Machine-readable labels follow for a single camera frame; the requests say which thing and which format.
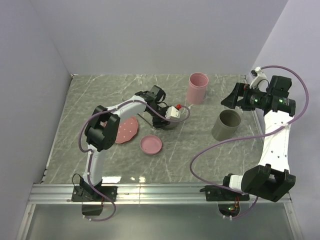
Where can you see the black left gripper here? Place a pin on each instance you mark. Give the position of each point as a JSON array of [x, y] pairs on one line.
[[160, 123]]

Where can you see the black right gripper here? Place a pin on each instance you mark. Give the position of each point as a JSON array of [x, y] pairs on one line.
[[231, 100]]

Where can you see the grey cylindrical container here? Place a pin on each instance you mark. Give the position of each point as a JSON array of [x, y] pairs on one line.
[[226, 125]]

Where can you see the pink round lid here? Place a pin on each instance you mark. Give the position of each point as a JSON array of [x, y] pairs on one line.
[[151, 144]]

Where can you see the pink polka dot plate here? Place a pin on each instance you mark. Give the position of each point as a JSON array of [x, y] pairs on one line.
[[127, 130]]

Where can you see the pink cylindrical container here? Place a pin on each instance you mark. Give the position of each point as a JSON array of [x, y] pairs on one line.
[[197, 87]]

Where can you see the grey round lid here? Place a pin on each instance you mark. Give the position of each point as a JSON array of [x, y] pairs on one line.
[[172, 126]]

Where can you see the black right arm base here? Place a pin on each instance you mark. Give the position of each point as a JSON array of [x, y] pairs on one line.
[[228, 201]]

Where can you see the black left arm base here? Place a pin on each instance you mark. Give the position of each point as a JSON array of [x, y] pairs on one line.
[[92, 202]]

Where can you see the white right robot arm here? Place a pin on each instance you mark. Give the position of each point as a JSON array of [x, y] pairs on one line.
[[271, 178]]

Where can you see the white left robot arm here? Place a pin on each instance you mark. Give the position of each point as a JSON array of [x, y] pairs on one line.
[[102, 129]]

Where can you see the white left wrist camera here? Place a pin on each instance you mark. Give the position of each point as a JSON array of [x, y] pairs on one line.
[[172, 113]]

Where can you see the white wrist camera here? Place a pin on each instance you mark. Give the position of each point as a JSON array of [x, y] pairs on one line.
[[172, 113], [258, 75]]

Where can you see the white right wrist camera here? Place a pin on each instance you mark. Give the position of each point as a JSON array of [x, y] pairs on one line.
[[258, 75]]

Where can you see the aluminium front rail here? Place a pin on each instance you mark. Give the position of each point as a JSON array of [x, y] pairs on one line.
[[171, 211]]

